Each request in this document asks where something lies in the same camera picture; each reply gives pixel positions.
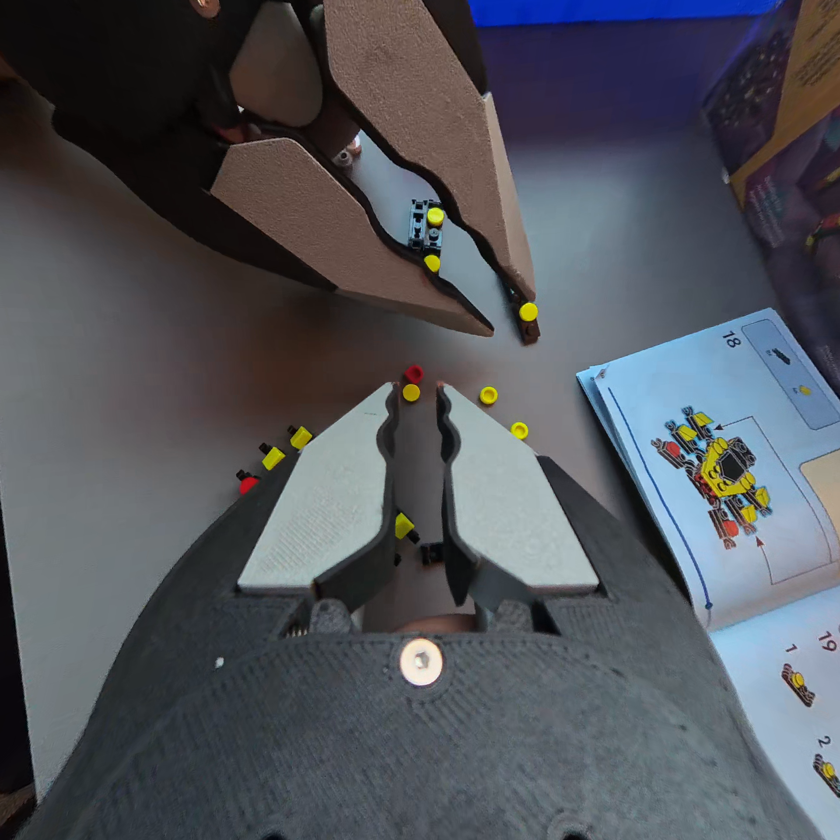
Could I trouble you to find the dark lego plate yellow stud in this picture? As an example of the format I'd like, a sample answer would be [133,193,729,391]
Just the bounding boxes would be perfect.
[505,282,542,345]

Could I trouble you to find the lego instruction booklet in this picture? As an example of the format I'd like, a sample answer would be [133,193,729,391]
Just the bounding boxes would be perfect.
[576,307,840,840]

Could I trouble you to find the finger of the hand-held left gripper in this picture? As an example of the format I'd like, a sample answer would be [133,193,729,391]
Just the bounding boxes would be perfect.
[323,0,538,304]
[209,136,494,338]

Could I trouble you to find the purple lego set box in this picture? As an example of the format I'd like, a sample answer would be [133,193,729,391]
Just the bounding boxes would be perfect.
[701,0,840,421]

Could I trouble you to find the yellow round lego tiles cluster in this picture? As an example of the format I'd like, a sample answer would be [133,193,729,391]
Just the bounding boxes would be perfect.
[479,386,530,441]

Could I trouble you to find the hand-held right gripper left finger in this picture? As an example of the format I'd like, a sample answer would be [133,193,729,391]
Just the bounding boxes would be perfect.
[236,382,403,613]

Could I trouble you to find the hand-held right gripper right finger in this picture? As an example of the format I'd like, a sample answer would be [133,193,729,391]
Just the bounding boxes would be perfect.
[435,382,601,608]

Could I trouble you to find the black lego assembly yellow studs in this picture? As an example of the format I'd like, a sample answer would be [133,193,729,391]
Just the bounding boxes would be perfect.
[406,199,447,273]

